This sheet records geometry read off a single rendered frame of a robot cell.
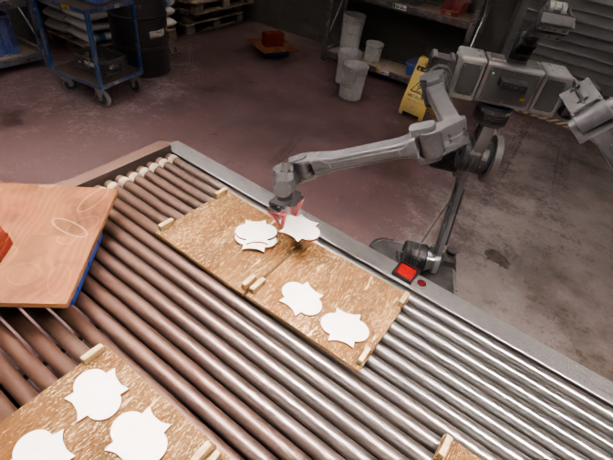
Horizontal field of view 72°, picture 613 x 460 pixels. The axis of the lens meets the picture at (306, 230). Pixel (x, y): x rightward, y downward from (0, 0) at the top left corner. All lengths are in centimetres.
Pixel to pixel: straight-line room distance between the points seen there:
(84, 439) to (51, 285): 41
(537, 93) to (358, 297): 98
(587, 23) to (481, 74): 400
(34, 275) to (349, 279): 92
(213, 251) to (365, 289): 53
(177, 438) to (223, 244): 65
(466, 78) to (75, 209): 142
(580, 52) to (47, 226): 530
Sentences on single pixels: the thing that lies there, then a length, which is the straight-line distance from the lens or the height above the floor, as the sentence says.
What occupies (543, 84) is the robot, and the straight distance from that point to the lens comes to 177.
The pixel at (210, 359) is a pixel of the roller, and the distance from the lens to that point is 123.
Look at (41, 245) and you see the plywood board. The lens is 144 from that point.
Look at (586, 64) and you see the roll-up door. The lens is 575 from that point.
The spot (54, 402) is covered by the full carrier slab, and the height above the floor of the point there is 94.
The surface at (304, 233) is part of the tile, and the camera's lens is 137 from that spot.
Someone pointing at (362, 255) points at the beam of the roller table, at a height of 92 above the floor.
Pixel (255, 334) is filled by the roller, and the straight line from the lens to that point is 127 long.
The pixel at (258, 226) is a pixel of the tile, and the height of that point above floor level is 96.
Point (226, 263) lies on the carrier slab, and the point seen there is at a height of 94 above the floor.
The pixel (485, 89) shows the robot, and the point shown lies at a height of 143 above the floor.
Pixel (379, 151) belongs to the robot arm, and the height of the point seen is 139.
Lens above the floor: 196
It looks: 41 degrees down
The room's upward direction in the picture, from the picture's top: 10 degrees clockwise
